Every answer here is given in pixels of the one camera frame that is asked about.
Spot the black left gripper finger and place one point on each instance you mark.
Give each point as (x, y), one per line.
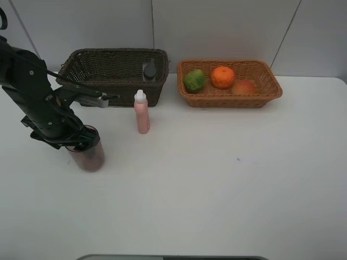
(89, 153)

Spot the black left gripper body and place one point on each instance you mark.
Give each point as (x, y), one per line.
(59, 128)

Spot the translucent pink plastic cup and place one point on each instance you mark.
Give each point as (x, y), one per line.
(85, 164)

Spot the black rectangular bottle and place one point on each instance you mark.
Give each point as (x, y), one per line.
(149, 70)

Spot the green lime fruit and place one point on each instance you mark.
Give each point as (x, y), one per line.
(194, 81)

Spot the orange mandarin fruit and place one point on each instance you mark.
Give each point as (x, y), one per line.
(222, 77)

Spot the red yellow peach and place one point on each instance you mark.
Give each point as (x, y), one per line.
(244, 87)

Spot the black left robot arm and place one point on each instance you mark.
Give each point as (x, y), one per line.
(24, 77)

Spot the pink bottle white cap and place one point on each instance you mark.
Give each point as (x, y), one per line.
(142, 111)

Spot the dark brown wicker basket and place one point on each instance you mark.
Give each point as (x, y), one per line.
(118, 71)

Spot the light orange wicker basket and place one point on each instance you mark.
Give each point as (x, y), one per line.
(267, 87)

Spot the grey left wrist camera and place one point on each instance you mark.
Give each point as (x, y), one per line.
(84, 96)

